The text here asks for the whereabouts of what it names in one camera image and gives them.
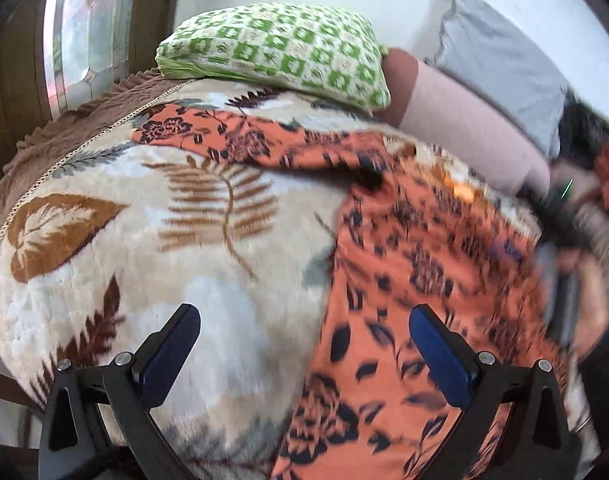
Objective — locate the orange floral blouse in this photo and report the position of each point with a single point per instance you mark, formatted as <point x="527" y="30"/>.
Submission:
<point x="371" y="407"/>

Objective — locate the leaf pattern fleece blanket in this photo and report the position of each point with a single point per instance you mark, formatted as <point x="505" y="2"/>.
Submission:
<point x="100" y="251"/>

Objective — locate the grey pillow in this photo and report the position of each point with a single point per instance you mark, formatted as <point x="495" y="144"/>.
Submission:
<point x="493" y="58"/>

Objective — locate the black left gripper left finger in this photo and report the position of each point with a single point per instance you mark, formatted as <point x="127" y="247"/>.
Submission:
<point x="97" y="421"/>

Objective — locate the pink quilted bolster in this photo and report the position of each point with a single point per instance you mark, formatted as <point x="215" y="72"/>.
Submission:
<point x="436" y="109"/>

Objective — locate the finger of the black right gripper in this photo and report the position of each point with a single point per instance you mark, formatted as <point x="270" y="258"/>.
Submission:
<point x="559" y="231"/>

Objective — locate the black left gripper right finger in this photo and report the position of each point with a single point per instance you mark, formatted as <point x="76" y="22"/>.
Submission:
<point x="536" y="440"/>

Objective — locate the black furry garment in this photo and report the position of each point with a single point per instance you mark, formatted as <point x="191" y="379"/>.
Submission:
<point x="583" y="132"/>

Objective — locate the stained glass window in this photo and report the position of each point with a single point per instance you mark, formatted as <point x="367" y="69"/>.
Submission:
<point x="86" y="49"/>

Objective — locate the brown fringed bedspread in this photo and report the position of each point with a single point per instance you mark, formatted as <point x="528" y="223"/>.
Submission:
<point x="47" y="145"/>

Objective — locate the green white patterned pillow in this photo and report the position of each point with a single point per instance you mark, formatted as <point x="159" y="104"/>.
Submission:
<point x="320" y="50"/>

